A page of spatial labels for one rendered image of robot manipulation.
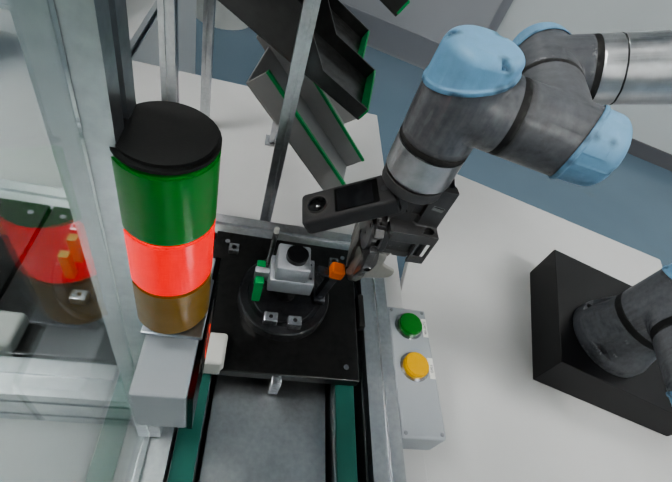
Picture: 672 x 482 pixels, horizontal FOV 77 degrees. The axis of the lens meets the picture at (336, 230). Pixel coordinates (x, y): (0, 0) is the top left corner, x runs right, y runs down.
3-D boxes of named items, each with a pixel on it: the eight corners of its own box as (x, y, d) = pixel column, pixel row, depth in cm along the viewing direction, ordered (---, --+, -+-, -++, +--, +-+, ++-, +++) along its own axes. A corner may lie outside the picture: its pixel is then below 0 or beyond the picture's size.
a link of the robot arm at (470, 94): (544, 81, 33) (443, 43, 33) (474, 181, 41) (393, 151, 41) (533, 41, 39) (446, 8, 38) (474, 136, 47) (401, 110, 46)
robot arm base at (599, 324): (626, 315, 89) (668, 292, 82) (652, 386, 80) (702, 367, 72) (565, 296, 87) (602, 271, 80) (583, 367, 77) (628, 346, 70)
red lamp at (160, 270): (217, 238, 29) (222, 189, 26) (204, 302, 26) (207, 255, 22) (140, 227, 28) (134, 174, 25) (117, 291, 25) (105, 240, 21)
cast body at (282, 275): (310, 271, 65) (321, 243, 60) (309, 296, 62) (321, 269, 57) (255, 264, 63) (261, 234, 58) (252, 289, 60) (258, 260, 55)
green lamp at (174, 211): (222, 187, 26) (228, 121, 22) (207, 253, 22) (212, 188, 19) (134, 172, 25) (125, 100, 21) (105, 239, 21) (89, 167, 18)
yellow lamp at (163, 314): (214, 278, 33) (217, 239, 29) (202, 338, 30) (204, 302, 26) (145, 269, 32) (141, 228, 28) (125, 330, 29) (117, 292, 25)
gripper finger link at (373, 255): (364, 285, 56) (387, 245, 49) (353, 284, 56) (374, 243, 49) (362, 257, 59) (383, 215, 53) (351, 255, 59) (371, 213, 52)
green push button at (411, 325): (416, 319, 73) (420, 313, 72) (419, 340, 71) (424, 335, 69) (394, 316, 73) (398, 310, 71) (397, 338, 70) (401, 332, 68)
